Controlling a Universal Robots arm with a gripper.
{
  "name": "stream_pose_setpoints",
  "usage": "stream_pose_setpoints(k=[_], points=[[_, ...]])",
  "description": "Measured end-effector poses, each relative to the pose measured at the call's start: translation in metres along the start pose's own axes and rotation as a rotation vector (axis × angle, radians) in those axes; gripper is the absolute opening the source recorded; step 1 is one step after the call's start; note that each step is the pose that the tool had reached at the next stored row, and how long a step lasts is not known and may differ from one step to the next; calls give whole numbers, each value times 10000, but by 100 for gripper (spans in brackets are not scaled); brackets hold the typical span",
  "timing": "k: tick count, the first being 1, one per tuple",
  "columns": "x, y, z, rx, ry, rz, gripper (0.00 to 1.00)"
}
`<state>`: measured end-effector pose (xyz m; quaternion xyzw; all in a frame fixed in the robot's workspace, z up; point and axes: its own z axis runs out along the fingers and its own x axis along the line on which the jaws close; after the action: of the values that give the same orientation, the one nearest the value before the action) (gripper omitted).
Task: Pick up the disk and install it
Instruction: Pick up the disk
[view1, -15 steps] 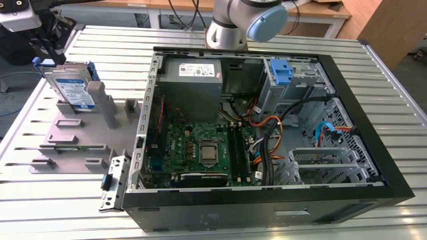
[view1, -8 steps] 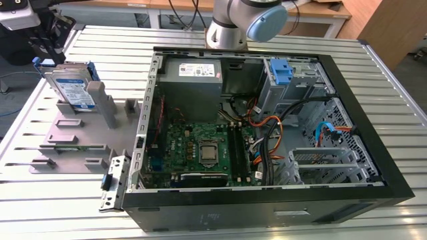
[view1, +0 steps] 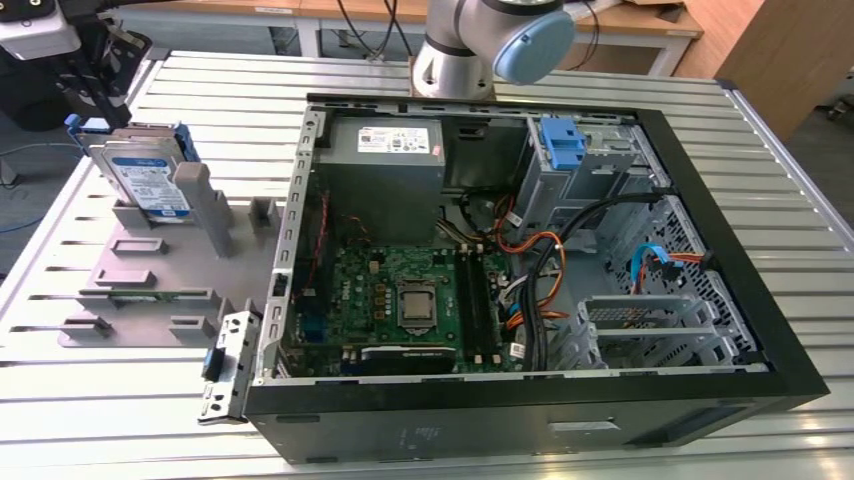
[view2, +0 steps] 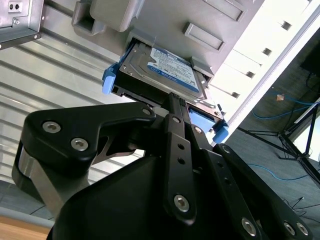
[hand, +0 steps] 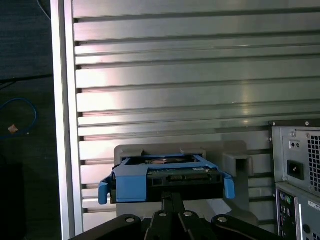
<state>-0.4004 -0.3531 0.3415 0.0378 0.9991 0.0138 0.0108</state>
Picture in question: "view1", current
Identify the hard disk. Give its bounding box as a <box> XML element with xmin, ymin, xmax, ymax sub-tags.
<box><xmin>63</xmin><ymin>113</ymin><xmax>205</xmax><ymax>224</ymax></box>

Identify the blue data wire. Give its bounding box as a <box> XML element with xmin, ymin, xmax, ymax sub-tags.
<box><xmin>628</xmin><ymin>242</ymin><xmax>672</xmax><ymax>297</ymax></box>

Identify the orange red power wire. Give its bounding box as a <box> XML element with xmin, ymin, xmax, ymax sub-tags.
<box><xmin>636</xmin><ymin>252</ymin><xmax>716</xmax><ymax>301</ymax></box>

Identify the metal disk bay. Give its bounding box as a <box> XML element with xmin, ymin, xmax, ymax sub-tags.
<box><xmin>576</xmin><ymin>294</ymin><xmax>761</xmax><ymax>371</ymax></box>

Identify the black round bin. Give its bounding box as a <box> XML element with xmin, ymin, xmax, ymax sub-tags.
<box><xmin>0</xmin><ymin>54</ymin><xmax>74</xmax><ymax>132</ymax></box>

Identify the grey parts rack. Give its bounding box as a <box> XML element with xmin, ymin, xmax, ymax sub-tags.
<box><xmin>57</xmin><ymin>160</ymin><xmax>281</xmax><ymax>349</ymax></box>

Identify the green RAM stick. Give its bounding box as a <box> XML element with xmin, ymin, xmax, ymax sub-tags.
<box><xmin>78</xmin><ymin>285</ymin><xmax>208</xmax><ymax>304</ymax></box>

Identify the grey power supply unit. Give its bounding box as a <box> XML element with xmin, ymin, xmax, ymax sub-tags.
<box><xmin>312</xmin><ymin>117</ymin><xmax>446</xmax><ymax>246</ymax></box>

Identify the green motherboard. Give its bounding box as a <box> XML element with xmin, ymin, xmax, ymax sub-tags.
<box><xmin>278</xmin><ymin>244</ymin><xmax>528</xmax><ymax>376</ymax></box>

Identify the hinged metal slot retainer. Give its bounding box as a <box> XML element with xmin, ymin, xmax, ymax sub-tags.
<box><xmin>197</xmin><ymin>309</ymin><xmax>261</xmax><ymax>426</ymax></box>

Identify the silver CPU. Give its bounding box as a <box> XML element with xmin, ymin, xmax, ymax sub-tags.
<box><xmin>398</xmin><ymin>291</ymin><xmax>438</xmax><ymax>321</ymax></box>

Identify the CPU socket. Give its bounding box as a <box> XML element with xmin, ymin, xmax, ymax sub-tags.
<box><xmin>393</xmin><ymin>278</ymin><xmax>446</xmax><ymax>337</ymax></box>

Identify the blue plastic drive latch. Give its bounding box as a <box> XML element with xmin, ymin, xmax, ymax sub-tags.
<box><xmin>540</xmin><ymin>117</ymin><xmax>586</xmax><ymax>171</ymax></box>

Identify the black RAM slot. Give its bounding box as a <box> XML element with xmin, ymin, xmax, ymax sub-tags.
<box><xmin>454</xmin><ymin>243</ymin><xmax>486</xmax><ymax>367</ymax></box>
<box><xmin>473</xmin><ymin>243</ymin><xmax>506</xmax><ymax>366</ymax></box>

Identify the black graphics card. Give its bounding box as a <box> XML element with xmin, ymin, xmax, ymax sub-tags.
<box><xmin>338</xmin><ymin>344</ymin><xmax>461</xmax><ymax>376</ymax></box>

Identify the grey metal drive cage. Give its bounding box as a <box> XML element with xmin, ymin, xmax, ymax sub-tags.
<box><xmin>516</xmin><ymin>117</ymin><xmax>668</xmax><ymax>246</ymax></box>

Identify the wooden top desk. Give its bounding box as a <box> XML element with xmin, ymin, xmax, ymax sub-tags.
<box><xmin>569</xmin><ymin>0</ymin><xmax>705</xmax><ymax>76</ymax></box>

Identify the black open PC case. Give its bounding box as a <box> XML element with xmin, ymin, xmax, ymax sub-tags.
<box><xmin>242</xmin><ymin>91</ymin><xmax>832</xmax><ymax>464</ymax></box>

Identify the brown wooden cabinet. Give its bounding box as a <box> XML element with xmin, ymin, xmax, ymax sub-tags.
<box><xmin>712</xmin><ymin>0</ymin><xmax>854</xmax><ymax>144</ymax></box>

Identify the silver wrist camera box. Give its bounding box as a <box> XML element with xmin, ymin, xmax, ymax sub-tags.
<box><xmin>0</xmin><ymin>0</ymin><xmax>82</xmax><ymax>61</ymax></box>

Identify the long grey frame desk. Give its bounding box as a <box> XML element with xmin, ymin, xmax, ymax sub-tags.
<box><xmin>111</xmin><ymin>0</ymin><xmax>428</xmax><ymax>56</ymax></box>

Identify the red twisted fan wire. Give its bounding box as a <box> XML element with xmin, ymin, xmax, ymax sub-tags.
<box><xmin>302</xmin><ymin>192</ymin><xmax>333</xmax><ymax>297</ymax></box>

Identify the power supply wire bundle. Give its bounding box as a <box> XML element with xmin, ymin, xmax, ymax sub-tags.
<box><xmin>432</xmin><ymin>192</ymin><xmax>679</xmax><ymax>374</ymax></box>

